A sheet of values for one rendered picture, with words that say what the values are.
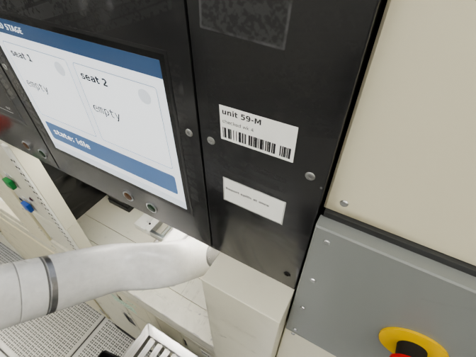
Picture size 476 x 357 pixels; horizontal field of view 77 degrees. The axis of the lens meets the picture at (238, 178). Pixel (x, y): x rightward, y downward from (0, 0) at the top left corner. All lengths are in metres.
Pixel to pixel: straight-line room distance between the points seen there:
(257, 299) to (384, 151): 0.26
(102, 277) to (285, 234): 0.34
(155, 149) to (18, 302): 0.29
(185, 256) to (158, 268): 0.05
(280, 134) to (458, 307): 0.22
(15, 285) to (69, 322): 1.61
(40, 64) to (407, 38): 0.41
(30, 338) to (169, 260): 1.70
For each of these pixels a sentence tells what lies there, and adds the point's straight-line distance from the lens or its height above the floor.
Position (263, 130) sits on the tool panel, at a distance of 0.26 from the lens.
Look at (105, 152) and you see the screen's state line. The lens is 0.48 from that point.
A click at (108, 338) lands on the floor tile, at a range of 2.01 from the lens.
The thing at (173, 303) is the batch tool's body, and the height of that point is 0.87.
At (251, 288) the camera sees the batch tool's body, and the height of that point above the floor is 1.40.
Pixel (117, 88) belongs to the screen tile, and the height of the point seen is 1.64.
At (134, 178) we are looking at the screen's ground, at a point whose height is 1.49.
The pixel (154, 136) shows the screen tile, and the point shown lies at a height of 1.59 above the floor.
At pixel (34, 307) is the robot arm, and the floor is 1.37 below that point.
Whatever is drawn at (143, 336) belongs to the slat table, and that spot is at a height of 0.76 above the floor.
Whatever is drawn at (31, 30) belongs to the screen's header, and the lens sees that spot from 0.44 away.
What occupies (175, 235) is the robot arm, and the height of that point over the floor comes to 1.26.
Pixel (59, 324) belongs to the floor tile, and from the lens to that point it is 2.16.
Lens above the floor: 1.79
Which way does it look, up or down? 44 degrees down
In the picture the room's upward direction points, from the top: straight up
